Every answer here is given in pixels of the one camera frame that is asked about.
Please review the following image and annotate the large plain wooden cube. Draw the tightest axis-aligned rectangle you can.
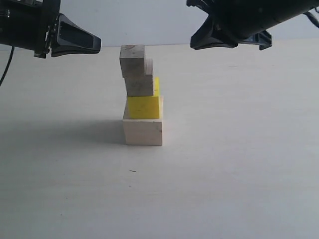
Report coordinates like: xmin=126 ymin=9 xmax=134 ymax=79
xmin=122 ymin=96 xmax=163 ymax=146

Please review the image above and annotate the small wooden cube back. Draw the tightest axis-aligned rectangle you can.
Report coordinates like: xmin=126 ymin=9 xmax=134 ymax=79
xmin=124 ymin=58 xmax=155 ymax=97

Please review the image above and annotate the small wooden cube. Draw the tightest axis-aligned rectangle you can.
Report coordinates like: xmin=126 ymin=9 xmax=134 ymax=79
xmin=124 ymin=58 xmax=155 ymax=97
xmin=119 ymin=44 xmax=146 ymax=78

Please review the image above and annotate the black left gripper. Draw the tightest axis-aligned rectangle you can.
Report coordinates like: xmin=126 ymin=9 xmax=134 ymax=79
xmin=0 ymin=0 xmax=102 ymax=59

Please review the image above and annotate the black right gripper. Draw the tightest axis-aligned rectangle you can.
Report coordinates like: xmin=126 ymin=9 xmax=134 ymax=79
xmin=186 ymin=0 xmax=319 ymax=50

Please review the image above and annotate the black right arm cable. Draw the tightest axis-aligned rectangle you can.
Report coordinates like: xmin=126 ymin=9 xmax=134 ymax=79
xmin=304 ymin=6 xmax=319 ymax=28

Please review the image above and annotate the yellow wooden cube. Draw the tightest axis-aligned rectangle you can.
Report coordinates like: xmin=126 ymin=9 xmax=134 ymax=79
xmin=127 ymin=77 xmax=160 ymax=119

